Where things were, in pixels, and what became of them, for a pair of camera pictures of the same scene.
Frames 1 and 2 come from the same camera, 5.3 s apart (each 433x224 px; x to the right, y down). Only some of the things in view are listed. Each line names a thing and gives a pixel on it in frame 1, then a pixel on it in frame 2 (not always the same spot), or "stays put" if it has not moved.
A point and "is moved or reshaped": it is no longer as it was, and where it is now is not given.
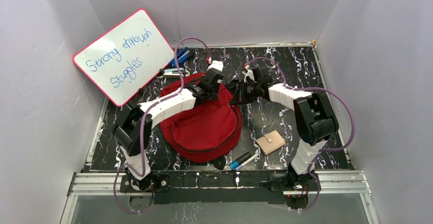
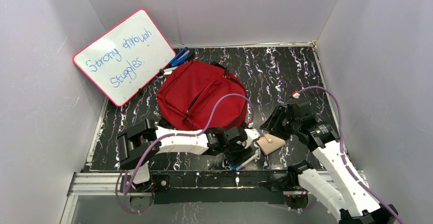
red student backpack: [204, 132] is moved or reshaped
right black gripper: [238, 98] -> [278, 114]
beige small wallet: [270, 142] stays put
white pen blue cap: [246, 162] stays put
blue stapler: [183, 55] stays put
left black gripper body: [218, 85] -> [239, 151]
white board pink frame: [120, 62] stays put
